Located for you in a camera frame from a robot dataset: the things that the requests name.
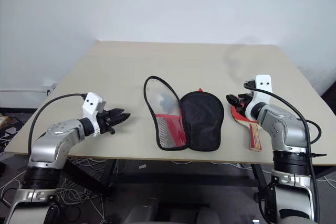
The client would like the white wall socket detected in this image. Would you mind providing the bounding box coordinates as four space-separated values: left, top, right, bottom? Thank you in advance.
42 82 59 95

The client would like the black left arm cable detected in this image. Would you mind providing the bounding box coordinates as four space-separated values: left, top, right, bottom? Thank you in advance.
29 93 88 154

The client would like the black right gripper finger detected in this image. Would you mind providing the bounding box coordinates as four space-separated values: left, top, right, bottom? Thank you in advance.
231 103 247 117
226 93 242 105

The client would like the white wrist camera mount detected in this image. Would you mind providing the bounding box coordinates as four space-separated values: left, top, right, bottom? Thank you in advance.
245 74 274 125
81 91 107 137

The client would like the black mesh paddle case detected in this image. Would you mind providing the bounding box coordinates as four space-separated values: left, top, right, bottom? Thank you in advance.
143 76 225 152

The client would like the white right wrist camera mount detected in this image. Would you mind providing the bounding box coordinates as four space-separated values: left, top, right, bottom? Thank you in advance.
245 74 274 125

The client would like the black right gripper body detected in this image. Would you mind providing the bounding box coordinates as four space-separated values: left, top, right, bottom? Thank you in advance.
237 88 255 112

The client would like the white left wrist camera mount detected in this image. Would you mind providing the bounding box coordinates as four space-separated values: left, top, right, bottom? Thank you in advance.
81 91 107 137

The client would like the red table tennis paddle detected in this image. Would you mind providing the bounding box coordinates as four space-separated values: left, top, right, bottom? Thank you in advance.
230 104 264 153

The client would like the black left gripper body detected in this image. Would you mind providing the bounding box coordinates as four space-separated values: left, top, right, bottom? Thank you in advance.
98 110 117 134

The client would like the dark furniture piece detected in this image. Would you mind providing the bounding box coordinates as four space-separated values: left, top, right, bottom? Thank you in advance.
320 81 336 121

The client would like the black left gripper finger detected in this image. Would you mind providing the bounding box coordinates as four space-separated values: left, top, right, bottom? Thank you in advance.
113 113 131 126
109 108 126 117

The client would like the black metal table frame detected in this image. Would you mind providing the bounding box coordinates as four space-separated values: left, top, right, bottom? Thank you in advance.
62 157 266 204

